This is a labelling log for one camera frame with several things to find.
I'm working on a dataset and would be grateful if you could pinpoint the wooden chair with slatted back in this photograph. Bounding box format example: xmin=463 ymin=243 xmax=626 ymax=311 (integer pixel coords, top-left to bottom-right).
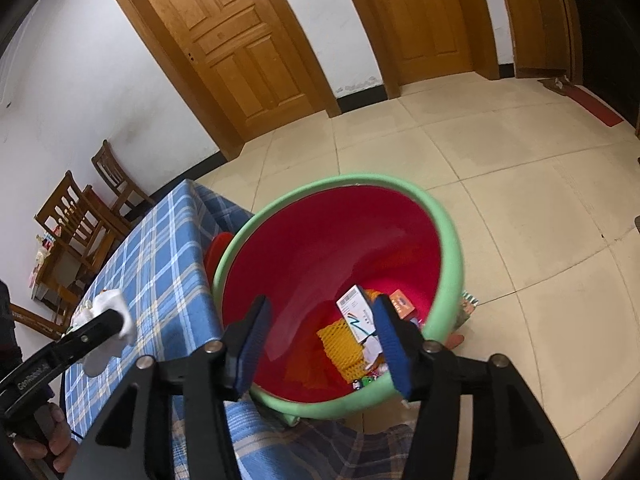
xmin=91 ymin=139 xmax=157 ymax=222

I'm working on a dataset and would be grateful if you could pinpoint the large yellow foam net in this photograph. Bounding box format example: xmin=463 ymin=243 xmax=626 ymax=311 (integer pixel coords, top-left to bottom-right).
xmin=317 ymin=322 xmax=372 ymax=382

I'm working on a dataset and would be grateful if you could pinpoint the red bin with green rim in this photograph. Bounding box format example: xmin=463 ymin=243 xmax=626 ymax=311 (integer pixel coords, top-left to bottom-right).
xmin=210 ymin=172 xmax=467 ymax=422

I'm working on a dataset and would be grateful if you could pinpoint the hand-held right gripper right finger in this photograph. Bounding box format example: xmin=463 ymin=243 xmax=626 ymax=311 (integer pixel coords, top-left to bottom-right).
xmin=371 ymin=294 xmax=581 ymax=480

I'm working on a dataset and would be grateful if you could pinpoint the small orange box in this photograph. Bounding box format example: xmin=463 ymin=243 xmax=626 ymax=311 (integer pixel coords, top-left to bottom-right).
xmin=389 ymin=288 xmax=417 ymax=322

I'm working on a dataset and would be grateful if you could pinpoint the wooden panel door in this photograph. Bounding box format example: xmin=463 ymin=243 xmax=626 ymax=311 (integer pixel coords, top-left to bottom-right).
xmin=332 ymin=0 xmax=501 ymax=99
xmin=107 ymin=0 xmax=342 ymax=162

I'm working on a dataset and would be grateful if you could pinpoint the wooden chair with curved back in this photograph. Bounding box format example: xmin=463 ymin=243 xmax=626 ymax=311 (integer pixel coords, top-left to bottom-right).
xmin=9 ymin=302 xmax=72 ymax=342

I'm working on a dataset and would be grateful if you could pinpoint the colourful printed box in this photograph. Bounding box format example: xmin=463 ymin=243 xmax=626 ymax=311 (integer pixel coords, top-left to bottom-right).
xmin=456 ymin=290 xmax=482 ymax=332

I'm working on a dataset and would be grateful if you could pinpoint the open wooden door leaf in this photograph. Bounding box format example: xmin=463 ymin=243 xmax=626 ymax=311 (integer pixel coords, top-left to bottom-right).
xmin=499 ymin=0 xmax=584 ymax=81

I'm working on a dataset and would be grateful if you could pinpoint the white printed carton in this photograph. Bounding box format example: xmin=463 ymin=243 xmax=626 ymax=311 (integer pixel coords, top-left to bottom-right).
xmin=336 ymin=285 xmax=382 ymax=345

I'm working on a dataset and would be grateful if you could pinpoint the white sock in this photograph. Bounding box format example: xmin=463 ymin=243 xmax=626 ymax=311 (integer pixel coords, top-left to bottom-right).
xmin=75 ymin=289 xmax=136 ymax=377

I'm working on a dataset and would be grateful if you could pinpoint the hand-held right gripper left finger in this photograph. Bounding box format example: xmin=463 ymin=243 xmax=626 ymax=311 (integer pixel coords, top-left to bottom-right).
xmin=62 ymin=294 xmax=273 ymax=480

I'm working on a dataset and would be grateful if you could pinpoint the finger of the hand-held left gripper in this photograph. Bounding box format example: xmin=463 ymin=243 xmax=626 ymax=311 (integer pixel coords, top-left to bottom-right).
xmin=49 ymin=309 xmax=126 ymax=367

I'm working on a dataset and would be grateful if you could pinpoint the wooden chair with carved back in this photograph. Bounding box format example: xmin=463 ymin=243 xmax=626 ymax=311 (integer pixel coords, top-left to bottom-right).
xmin=34 ymin=170 xmax=132 ymax=281

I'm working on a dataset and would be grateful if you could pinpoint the person's left hand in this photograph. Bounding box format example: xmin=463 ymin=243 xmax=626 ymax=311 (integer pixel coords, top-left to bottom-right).
xmin=12 ymin=402 xmax=79 ymax=477

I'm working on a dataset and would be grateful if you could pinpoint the blue plaid tablecloth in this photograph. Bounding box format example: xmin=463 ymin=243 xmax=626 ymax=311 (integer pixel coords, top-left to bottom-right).
xmin=64 ymin=178 xmax=416 ymax=480

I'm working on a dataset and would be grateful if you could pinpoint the red plastic basin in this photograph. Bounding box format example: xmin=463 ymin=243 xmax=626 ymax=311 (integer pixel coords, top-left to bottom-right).
xmin=203 ymin=231 xmax=237 ymax=287

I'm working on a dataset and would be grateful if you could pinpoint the red doormat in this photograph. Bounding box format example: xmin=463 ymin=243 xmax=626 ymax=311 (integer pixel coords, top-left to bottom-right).
xmin=569 ymin=85 xmax=626 ymax=129

